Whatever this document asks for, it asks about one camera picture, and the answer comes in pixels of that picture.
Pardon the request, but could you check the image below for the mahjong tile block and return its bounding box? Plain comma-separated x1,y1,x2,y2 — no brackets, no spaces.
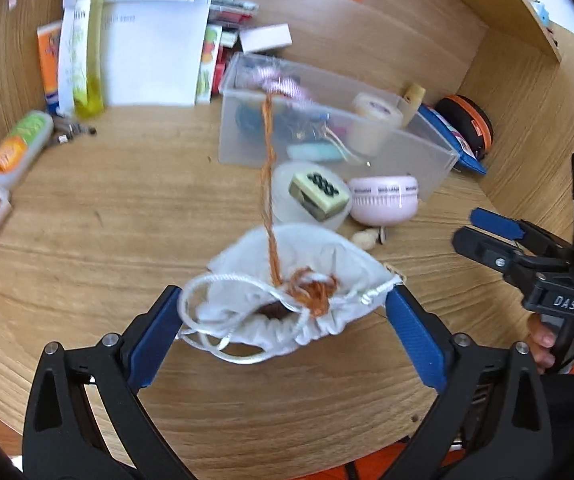
289,172,350,221

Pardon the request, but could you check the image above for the green orange glue tube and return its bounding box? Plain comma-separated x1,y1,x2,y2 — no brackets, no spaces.
0,110,54,191

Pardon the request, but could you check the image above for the white paper folder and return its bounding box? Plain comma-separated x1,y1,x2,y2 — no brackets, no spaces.
100,0,211,107

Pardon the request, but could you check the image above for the black orange zip case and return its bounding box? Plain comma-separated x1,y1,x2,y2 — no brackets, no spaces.
435,94,494,160

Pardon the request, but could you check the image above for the pink round compact fan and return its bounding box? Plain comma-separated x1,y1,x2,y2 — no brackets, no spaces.
348,176,418,226

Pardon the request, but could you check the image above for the gold ribbon bow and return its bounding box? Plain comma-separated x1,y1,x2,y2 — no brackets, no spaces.
289,122,371,167

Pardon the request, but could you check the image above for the teal small tube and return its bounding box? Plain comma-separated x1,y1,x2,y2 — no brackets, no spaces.
286,142,343,162

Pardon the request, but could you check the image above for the cream jar with lid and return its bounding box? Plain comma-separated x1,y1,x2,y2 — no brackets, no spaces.
345,92,403,156

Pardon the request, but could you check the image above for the yellow spray bottle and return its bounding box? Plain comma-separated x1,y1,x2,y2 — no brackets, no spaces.
58,0,104,118

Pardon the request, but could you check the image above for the orange box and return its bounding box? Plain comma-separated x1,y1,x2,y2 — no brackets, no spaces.
36,21,62,114

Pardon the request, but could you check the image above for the white small cardboard box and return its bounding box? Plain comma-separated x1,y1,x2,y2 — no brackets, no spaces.
238,24,293,53

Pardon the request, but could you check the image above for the person's right hand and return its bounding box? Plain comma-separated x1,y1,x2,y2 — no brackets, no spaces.
526,313,556,373

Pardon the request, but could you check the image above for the clear plastic storage bin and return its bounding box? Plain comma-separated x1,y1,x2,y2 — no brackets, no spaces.
219,53,458,200

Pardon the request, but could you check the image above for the white drawstring bag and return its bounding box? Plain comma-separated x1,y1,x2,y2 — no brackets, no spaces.
176,223,404,365

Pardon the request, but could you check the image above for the orange cord charm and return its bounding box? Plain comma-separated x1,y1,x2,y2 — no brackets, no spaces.
259,91,341,319

